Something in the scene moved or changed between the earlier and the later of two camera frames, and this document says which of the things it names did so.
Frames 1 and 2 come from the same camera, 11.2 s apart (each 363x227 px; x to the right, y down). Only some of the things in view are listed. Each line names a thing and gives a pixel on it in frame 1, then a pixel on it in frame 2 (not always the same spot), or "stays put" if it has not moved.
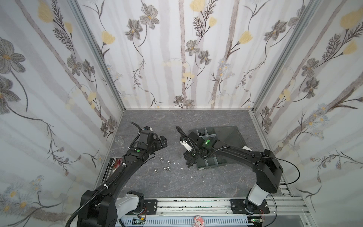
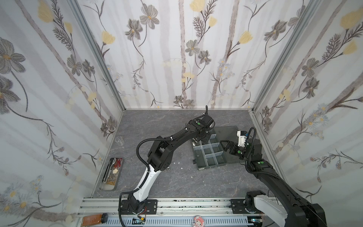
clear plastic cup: x=119 y=140 stays put
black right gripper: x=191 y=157 → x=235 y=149
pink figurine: x=199 y=222 stays put
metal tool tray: x=113 y=164 stays put
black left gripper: x=164 y=143 → x=206 y=139
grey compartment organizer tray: x=230 y=135 stays put
